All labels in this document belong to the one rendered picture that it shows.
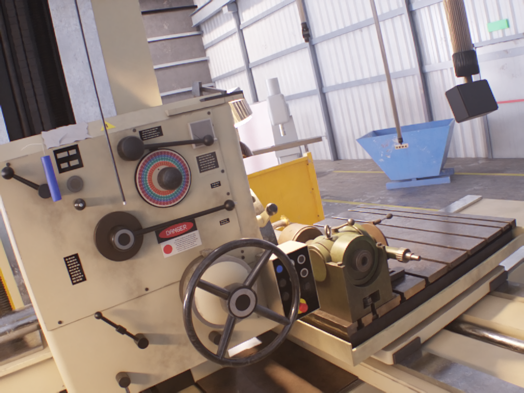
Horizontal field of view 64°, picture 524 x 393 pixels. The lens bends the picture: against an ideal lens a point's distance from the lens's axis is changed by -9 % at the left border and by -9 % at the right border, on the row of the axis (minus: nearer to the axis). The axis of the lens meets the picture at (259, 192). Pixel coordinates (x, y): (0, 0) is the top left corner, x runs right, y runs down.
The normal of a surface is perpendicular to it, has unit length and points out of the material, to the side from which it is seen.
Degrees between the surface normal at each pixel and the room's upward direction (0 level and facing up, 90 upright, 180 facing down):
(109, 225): 90
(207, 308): 94
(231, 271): 63
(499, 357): 0
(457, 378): 0
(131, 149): 90
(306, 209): 90
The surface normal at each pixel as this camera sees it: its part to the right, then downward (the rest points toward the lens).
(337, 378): -0.22, -0.96
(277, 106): -0.07, 0.20
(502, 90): -0.83, 0.29
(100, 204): 0.51, 0.04
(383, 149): -0.48, 0.27
